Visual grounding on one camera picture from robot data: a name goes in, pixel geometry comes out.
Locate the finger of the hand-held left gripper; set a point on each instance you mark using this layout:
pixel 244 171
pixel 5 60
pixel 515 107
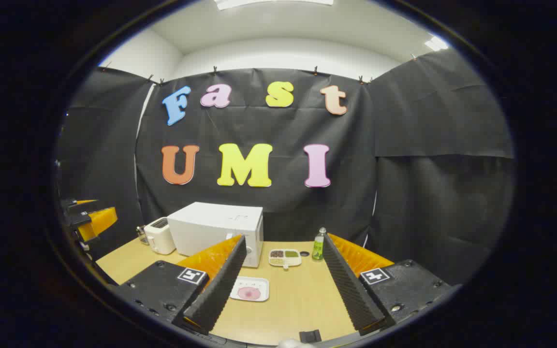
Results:
pixel 98 220
pixel 82 202

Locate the black backdrop cloth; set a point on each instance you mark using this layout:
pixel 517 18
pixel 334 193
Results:
pixel 404 193

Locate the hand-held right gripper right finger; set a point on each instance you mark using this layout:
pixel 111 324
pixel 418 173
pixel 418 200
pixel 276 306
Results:
pixel 351 290

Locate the white divided dish of beans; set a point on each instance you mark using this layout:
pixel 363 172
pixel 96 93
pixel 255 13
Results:
pixel 284 258

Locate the white toaster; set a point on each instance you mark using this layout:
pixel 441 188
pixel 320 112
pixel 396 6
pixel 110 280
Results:
pixel 160 239

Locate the long ceiling light panel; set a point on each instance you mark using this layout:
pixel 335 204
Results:
pixel 273 2

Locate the white microwave oven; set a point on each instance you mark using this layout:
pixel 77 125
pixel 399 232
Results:
pixel 211 227

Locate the green drink bottle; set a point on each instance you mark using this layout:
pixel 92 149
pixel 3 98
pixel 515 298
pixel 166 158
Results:
pixel 318 249

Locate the white tray with pink meat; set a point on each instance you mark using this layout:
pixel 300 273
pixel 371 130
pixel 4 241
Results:
pixel 254 292

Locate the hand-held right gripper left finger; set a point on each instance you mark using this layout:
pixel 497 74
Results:
pixel 220 290

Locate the small ceiling light panel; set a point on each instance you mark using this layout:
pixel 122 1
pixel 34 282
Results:
pixel 436 43

